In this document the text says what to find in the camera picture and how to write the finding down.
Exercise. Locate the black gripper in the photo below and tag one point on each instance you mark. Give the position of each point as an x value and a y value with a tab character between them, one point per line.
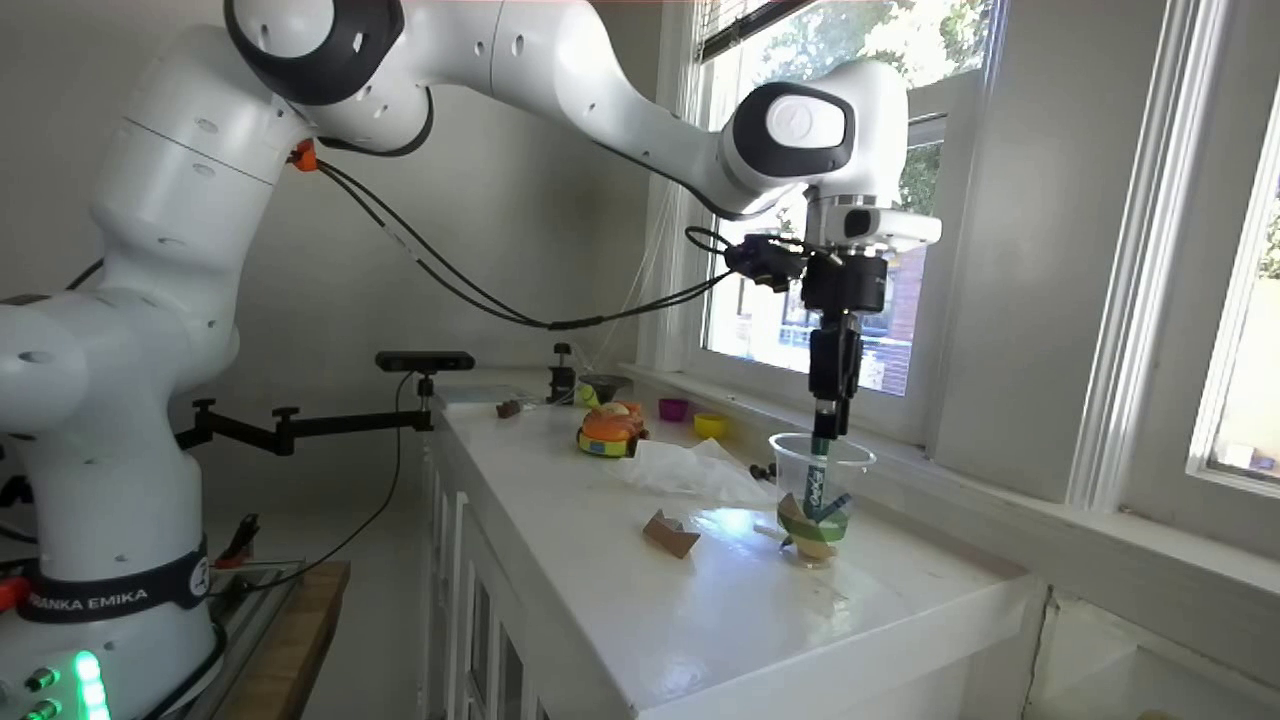
836	291

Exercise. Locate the dark green marker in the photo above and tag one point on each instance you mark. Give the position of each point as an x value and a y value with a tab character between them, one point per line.
814	487

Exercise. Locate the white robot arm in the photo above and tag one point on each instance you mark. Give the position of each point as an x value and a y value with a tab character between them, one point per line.
118	622

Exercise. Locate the clear plastic cup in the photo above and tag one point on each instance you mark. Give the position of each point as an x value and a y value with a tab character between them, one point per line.
844	462

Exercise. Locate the yellow bowl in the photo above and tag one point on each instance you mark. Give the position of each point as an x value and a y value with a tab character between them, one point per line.
711	425

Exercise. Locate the white crumpled cloth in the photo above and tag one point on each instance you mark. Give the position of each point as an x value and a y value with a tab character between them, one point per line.
694	475

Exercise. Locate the magenta bowl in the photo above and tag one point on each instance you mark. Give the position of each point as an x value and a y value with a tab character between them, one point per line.
674	408

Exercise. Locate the brown wooden polyhedron block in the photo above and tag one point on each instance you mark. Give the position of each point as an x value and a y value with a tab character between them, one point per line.
668	534

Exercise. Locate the orange toy car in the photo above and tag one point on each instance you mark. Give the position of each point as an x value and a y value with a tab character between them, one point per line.
612	430

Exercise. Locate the white cabinet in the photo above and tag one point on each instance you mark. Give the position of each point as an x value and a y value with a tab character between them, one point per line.
567	610

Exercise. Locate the small dark cube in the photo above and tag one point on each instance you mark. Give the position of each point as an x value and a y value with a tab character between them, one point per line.
507	408

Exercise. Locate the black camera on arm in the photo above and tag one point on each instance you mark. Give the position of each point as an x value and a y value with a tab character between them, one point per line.
424	362

